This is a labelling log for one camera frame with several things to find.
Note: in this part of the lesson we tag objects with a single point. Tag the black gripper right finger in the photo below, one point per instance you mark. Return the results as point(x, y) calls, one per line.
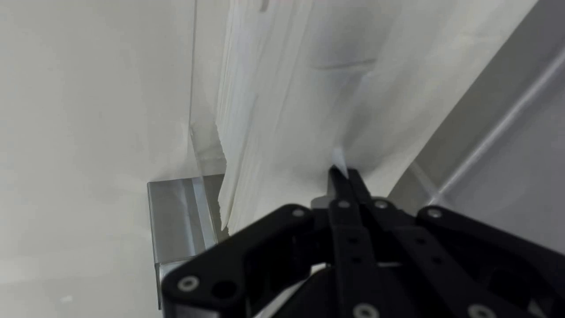
point(438, 282)

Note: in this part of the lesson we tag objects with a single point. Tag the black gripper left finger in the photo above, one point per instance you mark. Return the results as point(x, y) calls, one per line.
point(353, 259)

